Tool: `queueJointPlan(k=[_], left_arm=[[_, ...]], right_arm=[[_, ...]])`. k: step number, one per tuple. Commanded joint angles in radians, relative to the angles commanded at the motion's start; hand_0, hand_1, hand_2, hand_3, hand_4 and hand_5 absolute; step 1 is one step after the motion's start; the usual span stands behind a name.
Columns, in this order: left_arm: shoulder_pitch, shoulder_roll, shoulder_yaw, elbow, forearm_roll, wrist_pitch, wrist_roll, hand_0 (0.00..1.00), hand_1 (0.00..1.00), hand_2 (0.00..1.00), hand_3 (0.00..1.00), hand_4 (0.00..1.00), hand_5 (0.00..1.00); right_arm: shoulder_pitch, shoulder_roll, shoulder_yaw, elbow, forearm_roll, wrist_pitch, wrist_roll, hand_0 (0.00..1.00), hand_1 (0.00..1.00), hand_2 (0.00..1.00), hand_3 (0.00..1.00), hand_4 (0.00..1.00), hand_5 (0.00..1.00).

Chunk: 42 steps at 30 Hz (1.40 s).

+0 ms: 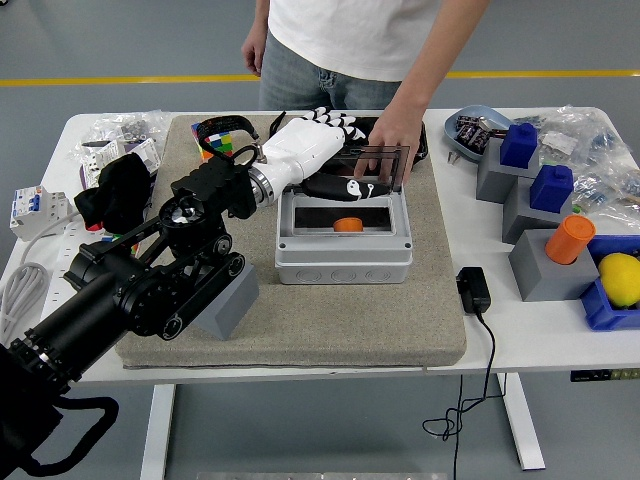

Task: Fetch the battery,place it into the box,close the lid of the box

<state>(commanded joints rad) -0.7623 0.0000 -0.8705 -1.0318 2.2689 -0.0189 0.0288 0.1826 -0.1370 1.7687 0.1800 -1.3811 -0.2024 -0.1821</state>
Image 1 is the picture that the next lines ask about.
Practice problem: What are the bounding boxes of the person's left hand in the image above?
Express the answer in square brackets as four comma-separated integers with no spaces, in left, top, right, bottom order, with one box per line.
[354,109,427,188]

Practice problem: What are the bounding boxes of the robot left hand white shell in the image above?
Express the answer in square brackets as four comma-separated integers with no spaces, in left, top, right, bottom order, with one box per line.
[257,107,392,204]

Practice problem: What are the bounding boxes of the person's right hand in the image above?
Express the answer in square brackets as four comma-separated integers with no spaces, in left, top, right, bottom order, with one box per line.
[240,29,269,77]

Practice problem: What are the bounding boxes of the smoked transparent box lid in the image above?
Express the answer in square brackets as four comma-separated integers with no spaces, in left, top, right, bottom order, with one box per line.
[332,144,412,194]

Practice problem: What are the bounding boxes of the grey plastic electrical box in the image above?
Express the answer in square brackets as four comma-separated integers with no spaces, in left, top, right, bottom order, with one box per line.
[274,192,415,286]

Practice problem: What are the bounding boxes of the black plastic tray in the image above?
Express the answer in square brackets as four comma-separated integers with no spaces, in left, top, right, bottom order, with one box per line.
[349,116,430,174]

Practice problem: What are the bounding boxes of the light blue dish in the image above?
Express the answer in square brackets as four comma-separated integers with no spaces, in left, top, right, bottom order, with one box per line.
[443,104,514,164]

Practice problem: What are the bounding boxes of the dark purple snack packet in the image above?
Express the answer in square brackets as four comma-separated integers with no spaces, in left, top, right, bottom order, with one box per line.
[453,115,480,144]
[469,124,496,154]

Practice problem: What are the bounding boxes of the person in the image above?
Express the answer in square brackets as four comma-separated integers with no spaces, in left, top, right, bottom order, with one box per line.
[240,0,494,189]

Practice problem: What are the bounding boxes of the grey holder block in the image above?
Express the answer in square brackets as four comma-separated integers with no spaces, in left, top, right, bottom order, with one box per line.
[194,262,260,341]
[475,137,541,205]
[501,177,574,246]
[508,228,600,303]

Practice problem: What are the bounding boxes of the blue plastic block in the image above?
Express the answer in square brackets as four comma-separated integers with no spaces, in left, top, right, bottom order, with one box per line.
[499,123,540,170]
[528,164,575,211]

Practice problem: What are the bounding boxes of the clear bag of small parts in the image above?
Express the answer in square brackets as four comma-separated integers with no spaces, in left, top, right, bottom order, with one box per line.
[67,109,174,166]

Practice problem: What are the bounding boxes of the black power adapter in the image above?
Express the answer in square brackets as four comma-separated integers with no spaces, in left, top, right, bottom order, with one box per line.
[457,266,492,317]

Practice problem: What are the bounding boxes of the grey-brown fabric mat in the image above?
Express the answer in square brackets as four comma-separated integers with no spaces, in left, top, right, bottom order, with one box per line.
[114,113,469,370]

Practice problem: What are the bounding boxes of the clear bag white label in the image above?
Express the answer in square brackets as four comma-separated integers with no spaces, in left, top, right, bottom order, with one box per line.
[512,103,634,169]

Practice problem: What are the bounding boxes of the black cloth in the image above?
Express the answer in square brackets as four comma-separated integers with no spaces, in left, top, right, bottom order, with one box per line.
[73,152,154,235]

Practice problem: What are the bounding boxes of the clear bag of components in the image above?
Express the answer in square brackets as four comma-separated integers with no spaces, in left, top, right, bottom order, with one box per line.
[569,167,640,214]

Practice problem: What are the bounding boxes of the yellow lemon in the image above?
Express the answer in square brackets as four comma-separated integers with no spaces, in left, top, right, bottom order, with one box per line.
[598,252,640,309]

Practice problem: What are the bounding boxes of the white circuit breaker blue switches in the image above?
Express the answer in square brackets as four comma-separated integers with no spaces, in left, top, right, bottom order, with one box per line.
[8,184,69,242]

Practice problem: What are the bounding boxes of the blue plastic bin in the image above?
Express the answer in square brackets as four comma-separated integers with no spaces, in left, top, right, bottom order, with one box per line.
[578,234,640,332]

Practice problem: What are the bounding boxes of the black table control panel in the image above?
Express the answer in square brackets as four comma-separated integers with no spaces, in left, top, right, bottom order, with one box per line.
[570,368,640,384]

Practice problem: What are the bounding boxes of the white table leg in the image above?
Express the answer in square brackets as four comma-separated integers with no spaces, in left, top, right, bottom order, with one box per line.
[496,372,546,471]
[139,383,177,480]

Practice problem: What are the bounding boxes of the white electrical switch module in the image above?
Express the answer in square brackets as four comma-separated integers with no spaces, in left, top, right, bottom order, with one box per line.
[79,137,162,189]

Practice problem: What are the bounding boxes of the black adapter cord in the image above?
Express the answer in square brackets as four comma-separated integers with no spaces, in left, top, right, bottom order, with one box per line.
[422,309,507,480]

